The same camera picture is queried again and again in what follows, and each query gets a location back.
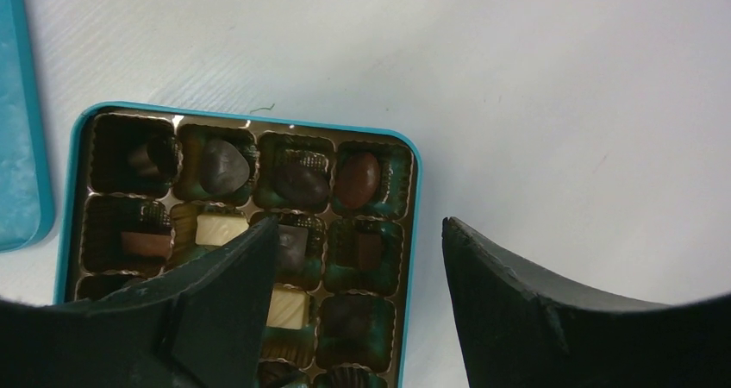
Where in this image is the dark rounded chocolate in box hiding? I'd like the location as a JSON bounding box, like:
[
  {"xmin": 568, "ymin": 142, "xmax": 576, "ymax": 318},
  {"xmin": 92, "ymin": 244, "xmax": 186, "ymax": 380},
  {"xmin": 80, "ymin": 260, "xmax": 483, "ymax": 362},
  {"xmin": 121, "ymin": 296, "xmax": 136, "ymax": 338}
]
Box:
[{"xmin": 199, "ymin": 139, "xmax": 251, "ymax": 195}]

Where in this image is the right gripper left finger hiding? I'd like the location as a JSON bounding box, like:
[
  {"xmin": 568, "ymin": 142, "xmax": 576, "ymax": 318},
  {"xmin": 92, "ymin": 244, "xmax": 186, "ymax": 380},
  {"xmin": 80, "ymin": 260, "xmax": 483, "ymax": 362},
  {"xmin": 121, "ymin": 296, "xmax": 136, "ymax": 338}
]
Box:
[{"xmin": 1, "ymin": 217, "xmax": 279, "ymax": 387}]

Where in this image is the dark cylinder chocolate in box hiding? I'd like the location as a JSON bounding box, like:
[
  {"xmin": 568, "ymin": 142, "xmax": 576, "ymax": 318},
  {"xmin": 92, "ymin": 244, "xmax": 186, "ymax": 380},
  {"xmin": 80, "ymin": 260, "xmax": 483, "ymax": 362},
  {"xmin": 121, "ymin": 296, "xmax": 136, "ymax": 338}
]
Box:
[{"xmin": 127, "ymin": 136, "xmax": 178, "ymax": 180}]

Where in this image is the milk bar chocolate in box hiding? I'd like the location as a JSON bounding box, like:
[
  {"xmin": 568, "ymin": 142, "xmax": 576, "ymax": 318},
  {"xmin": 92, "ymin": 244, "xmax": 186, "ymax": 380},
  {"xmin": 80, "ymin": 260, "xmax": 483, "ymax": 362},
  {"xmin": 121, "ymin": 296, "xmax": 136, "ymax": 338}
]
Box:
[{"xmin": 120, "ymin": 231, "xmax": 172, "ymax": 260}]

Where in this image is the teal box lid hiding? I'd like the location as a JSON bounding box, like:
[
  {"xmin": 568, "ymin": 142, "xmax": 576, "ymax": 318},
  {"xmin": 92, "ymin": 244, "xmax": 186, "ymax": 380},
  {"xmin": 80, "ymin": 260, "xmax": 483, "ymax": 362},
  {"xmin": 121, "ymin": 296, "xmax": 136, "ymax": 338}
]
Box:
[{"xmin": 1, "ymin": 0, "xmax": 55, "ymax": 252}]

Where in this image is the teal chocolate box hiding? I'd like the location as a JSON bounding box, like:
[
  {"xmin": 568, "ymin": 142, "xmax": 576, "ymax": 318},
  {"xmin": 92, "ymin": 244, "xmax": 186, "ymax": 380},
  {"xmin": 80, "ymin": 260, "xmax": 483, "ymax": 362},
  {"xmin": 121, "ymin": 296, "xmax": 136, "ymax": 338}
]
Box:
[{"xmin": 55, "ymin": 103, "xmax": 420, "ymax": 387}]

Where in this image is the small dark chocolate in box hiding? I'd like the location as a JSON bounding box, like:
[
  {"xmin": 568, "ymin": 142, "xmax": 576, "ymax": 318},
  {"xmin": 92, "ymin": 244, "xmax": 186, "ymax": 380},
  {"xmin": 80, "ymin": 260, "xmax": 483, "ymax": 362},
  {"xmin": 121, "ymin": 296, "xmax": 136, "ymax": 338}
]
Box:
[{"xmin": 356, "ymin": 233, "xmax": 384, "ymax": 272}]

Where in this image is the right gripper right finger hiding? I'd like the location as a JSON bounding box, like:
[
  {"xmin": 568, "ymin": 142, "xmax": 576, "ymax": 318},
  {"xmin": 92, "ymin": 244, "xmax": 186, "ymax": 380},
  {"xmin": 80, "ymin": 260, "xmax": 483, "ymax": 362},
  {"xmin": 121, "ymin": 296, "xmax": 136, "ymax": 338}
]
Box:
[{"xmin": 442, "ymin": 217, "xmax": 730, "ymax": 387}]

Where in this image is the white chocolate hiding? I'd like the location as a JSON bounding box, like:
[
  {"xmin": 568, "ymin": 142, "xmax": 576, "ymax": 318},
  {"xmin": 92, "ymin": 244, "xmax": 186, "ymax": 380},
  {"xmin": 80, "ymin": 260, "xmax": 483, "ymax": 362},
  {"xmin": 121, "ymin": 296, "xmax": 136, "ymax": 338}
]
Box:
[
  {"xmin": 195, "ymin": 213, "xmax": 249, "ymax": 247},
  {"xmin": 266, "ymin": 287, "xmax": 310, "ymax": 329}
]

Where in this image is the dark oval chocolate in box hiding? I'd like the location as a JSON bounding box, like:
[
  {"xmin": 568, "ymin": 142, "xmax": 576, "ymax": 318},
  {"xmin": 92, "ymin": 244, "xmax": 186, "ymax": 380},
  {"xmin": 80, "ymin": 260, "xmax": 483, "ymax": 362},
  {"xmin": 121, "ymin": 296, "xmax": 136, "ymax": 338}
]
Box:
[{"xmin": 272, "ymin": 162, "xmax": 329, "ymax": 206}]

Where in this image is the dark ridged chocolate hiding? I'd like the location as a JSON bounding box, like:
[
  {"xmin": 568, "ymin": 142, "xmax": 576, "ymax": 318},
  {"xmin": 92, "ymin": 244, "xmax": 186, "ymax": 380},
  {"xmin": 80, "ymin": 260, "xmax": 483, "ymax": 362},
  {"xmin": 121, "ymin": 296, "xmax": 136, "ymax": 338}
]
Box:
[{"xmin": 278, "ymin": 224, "xmax": 309, "ymax": 273}]

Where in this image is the milk oval chocolate in box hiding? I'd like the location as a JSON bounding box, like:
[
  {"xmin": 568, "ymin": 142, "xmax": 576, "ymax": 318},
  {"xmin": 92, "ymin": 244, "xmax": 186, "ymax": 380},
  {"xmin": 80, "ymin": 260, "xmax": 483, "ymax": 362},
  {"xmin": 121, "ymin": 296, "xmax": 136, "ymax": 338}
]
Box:
[{"xmin": 334, "ymin": 152, "xmax": 381, "ymax": 210}]

